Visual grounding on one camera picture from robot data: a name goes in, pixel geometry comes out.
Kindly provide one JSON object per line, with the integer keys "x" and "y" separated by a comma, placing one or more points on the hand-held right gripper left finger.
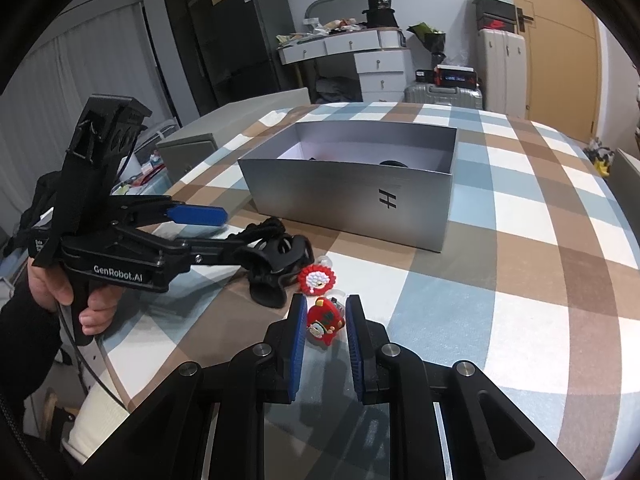
{"x": 297, "y": 345}

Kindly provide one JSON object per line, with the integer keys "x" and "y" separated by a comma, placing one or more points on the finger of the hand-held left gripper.
{"x": 215, "y": 250}
{"x": 200, "y": 215}

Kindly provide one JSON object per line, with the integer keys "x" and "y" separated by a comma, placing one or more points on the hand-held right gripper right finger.
{"x": 355, "y": 345}

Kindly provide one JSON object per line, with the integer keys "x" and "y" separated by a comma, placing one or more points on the red figure charm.
{"x": 325, "y": 322}

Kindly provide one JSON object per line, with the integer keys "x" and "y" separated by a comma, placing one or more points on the black hair claw clip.
{"x": 272, "y": 285}

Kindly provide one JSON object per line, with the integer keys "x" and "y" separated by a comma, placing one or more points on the silver cardboard box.
{"x": 340, "y": 200}

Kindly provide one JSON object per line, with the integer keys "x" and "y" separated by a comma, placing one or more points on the person's left forearm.
{"x": 25, "y": 340}

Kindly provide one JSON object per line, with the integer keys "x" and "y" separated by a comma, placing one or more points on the person's left hand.
{"x": 47, "y": 282}

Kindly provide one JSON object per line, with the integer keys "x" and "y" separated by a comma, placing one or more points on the red white round charm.
{"x": 315, "y": 280}

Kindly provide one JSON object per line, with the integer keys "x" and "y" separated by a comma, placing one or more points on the grey bedside cabinet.
{"x": 630, "y": 175}
{"x": 225, "y": 130}

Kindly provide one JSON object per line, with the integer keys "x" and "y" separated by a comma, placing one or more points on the plaid blanket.
{"x": 500, "y": 270}

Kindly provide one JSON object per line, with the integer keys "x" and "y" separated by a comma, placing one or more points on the white curtain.
{"x": 75, "y": 90}

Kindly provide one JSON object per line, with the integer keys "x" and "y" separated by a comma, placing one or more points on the grey fridge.
{"x": 250, "y": 45}

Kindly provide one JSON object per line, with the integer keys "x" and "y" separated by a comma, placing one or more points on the dark wardrobe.
{"x": 187, "y": 35}

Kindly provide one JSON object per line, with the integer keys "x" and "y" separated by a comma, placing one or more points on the white desk with drawers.
{"x": 380, "y": 65}

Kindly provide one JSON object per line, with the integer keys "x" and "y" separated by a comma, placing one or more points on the grey arched mirror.
{"x": 335, "y": 5}

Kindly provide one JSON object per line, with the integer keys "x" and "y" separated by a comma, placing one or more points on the silver suitcase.
{"x": 440, "y": 96}

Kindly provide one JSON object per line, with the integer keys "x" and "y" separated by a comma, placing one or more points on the black red flat box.
{"x": 455, "y": 77}

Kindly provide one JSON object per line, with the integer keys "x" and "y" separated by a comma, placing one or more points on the dark wrapped bouquet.
{"x": 427, "y": 35}

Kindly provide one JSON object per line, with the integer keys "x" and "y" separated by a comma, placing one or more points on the pile of shoes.
{"x": 602, "y": 155}

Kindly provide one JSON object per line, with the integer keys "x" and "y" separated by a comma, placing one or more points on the white suitcase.
{"x": 502, "y": 70}

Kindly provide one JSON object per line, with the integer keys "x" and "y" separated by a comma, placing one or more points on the wooden door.
{"x": 555, "y": 60}

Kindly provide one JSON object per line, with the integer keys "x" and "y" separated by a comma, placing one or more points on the red black shoe box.
{"x": 496, "y": 23}

